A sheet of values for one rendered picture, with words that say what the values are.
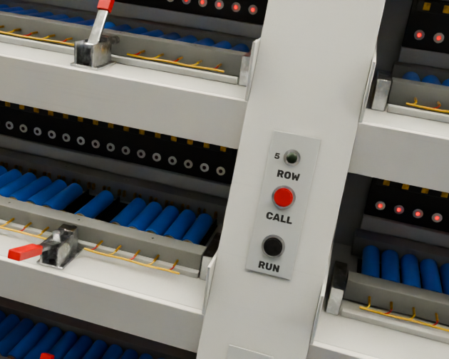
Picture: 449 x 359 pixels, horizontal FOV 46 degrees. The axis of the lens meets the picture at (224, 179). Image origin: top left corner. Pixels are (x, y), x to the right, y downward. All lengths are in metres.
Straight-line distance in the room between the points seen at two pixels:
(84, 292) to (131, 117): 0.17
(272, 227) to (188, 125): 0.12
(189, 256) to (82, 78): 0.20
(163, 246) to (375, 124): 0.23
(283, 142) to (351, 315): 0.18
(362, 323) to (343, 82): 0.22
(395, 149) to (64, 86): 0.30
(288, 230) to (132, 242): 0.17
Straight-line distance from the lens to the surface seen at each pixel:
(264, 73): 0.46
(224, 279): 0.47
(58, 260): 0.53
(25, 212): 0.59
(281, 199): 0.45
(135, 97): 0.49
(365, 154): 0.46
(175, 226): 0.57
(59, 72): 0.52
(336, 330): 0.50
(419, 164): 0.46
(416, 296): 0.54
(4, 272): 0.57
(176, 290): 0.51
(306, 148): 0.45
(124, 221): 0.58
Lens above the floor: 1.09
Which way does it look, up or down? 5 degrees down
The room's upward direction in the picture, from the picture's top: 11 degrees clockwise
